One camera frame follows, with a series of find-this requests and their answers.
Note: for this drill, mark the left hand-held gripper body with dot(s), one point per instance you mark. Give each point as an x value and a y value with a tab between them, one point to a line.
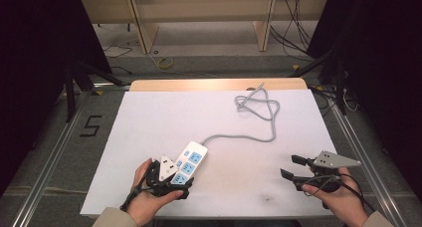
166	169

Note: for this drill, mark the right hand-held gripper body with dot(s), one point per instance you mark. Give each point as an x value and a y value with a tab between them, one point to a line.
331	160

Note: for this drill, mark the white power strip blue sockets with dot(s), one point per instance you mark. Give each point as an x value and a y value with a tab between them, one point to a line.
190	160

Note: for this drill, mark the person's right hand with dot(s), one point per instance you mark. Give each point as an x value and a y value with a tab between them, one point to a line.
346	200

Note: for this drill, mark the person's left hand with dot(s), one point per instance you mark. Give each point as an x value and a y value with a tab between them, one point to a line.
142	205

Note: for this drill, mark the white table cover sheet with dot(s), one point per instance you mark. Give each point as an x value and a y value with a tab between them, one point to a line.
166	120

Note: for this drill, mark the black stand legs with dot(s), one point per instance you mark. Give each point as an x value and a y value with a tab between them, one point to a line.
331	71
74	84

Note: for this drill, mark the black curtain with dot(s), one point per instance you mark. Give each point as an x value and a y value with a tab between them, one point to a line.
36	71
381	71

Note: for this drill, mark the metal floor rail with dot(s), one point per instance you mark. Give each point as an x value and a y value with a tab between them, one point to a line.
361	154
53	154

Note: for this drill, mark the light wooden desk frame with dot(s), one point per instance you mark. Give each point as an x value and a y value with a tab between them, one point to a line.
212	8

